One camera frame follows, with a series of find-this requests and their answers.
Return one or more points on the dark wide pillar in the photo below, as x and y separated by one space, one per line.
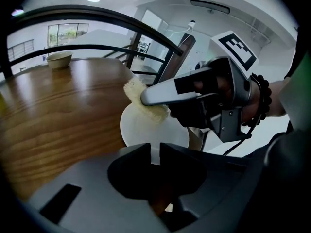
179 57

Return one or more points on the ceiling air vent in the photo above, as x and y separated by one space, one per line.
210 6

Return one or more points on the yellow sponge cloth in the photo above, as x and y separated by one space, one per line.
136 91

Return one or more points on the brown wooden table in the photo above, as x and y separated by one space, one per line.
60 115

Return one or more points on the person's right forearm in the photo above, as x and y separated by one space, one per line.
279 98

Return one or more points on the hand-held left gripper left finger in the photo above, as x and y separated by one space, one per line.
92 178

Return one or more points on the large window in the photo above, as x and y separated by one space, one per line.
68 34

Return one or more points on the person's dark clothing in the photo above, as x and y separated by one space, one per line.
286 152

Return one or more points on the person's right hand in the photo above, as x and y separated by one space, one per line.
252 103

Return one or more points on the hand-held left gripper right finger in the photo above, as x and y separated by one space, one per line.
218 190

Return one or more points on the white round plate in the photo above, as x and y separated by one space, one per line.
145 132

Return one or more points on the white security camera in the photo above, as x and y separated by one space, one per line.
192 24

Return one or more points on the beige bowl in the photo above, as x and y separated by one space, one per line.
59 61

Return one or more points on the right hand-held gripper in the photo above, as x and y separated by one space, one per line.
233 64

